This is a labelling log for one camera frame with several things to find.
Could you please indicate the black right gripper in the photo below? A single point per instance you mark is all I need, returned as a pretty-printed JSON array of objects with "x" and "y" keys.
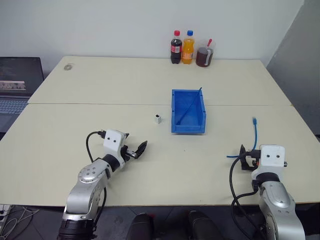
[{"x": 252, "y": 160}]

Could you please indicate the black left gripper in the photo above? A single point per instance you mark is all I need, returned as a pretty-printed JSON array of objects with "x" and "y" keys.
[{"x": 128, "y": 153}]

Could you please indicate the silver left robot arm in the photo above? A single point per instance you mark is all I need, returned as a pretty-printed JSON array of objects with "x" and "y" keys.
[{"x": 83, "y": 191}]

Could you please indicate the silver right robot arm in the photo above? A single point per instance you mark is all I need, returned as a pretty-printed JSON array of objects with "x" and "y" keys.
[{"x": 280, "y": 205}]

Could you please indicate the small white connector block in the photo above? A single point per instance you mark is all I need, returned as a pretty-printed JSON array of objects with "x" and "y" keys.
[{"x": 158, "y": 119}]

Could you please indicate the blue plastic storage bin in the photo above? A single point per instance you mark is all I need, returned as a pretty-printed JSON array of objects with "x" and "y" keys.
[{"x": 188, "y": 129}]

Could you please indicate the thin blue rod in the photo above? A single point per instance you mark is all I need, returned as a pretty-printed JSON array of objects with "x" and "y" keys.
[{"x": 192, "y": 102}]

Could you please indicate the dark rounded shape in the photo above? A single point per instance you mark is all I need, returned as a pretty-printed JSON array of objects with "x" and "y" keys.
[
  {"x": 202, "y": 226},
  {"x": 140, "y": 227}
]

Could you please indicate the cola bottle red cap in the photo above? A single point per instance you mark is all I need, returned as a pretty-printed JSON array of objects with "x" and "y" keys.
[{"x": 176, "y": 50}]

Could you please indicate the orange soda bottle blue cap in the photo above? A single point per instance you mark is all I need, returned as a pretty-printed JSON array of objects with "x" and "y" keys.
[{"x": 188, "y": 51}]

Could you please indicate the clear pitcher with brown liquid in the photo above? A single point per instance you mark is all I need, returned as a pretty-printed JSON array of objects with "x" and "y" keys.
[{"x": 203, "y": 56}]

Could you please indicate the grey partition panel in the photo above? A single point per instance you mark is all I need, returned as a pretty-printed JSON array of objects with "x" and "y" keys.
[{"x": 300, "y": 62}]

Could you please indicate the red spoon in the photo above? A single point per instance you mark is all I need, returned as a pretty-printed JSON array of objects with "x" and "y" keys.
[{"x": 209, "y": 42}]

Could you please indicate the grey laptop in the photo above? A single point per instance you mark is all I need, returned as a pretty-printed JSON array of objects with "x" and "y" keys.
[{"x": 15, "y": 82}]

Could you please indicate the white power strip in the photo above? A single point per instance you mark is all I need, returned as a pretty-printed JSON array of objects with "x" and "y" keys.
[{"x": 4, "y": 209}]

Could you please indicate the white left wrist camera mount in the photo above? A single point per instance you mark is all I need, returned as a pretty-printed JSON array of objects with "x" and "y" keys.
[{"x": 112, "y": 146}]

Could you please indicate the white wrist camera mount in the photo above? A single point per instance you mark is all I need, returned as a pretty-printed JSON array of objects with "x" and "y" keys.
[
  {"x": 272, "y": 162},
  {"x": 112, "y": 146}
]

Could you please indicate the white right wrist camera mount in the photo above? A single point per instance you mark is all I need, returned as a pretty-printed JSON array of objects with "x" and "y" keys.
[{"x": 272, "y": 162}]

